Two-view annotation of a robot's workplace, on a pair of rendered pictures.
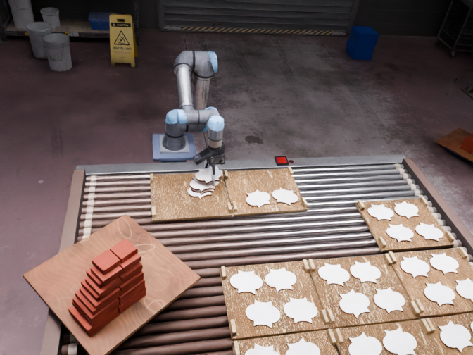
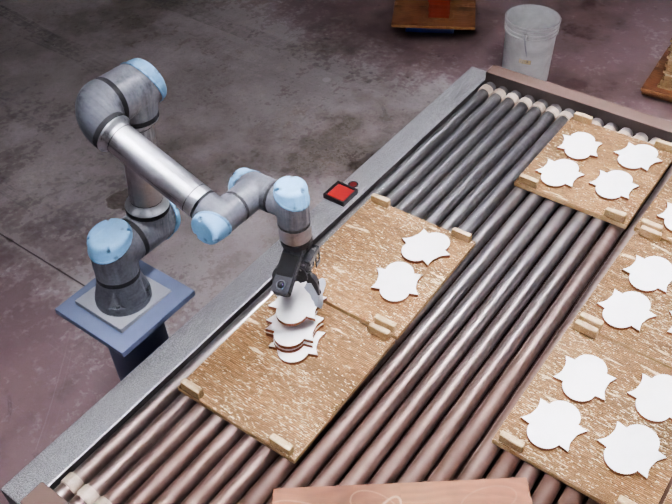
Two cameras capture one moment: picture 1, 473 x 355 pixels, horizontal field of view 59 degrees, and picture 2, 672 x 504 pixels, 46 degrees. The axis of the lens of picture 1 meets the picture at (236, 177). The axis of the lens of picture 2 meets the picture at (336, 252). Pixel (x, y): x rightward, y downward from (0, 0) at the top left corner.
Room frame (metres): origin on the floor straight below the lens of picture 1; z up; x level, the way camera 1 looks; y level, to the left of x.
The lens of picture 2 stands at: (0.63, 0.86, 2.46)
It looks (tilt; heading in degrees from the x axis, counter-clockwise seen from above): 44 degrees down; 323
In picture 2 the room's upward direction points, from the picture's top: 3 degrees counter-clockwise
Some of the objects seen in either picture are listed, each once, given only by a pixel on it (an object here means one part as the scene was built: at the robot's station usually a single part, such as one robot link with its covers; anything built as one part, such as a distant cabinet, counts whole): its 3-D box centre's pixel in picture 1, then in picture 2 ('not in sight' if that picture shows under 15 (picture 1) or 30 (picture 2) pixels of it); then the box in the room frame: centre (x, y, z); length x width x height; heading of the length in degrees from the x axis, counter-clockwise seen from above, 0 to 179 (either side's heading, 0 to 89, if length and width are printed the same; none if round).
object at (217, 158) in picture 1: (215, 153); (298, 253); (1.75, 0.13, 1.16); 0.09 x 0.08 x 0.12; 119
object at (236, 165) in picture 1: (253, 167); (307, 236); (2.03, -0.10, 0.89); 2.08 x 0.09 x 0.06; 105
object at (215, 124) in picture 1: (215, 127); (291, 203); (1.75, 0.13, 1.32); 0.09 x 0.08 x 0.11; 17
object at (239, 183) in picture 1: (263, 190); (382, 262); (1.77, -0.16, 0.93); 0.41 x 0.35 x 0.02; 106
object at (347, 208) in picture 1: (269, 214); (432, 293); (1.62, -0.20, 0.90); 1.95 x 0.05 x 0.05; 105
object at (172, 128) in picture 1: (176, 122); (114, 249); (2.18, 0.41, 1.05); 0.13 x 0.12 x 0.14; 107
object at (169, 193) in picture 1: (189, 195); (288, 364); (1.66, 0.24, 0.93); 0.41 x 0.35 x 0.02; 106
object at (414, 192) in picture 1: (265, 201); (400, 278); (1.72, -0.18, 0.90); 1.95 x 0.05 x 0.05; 105
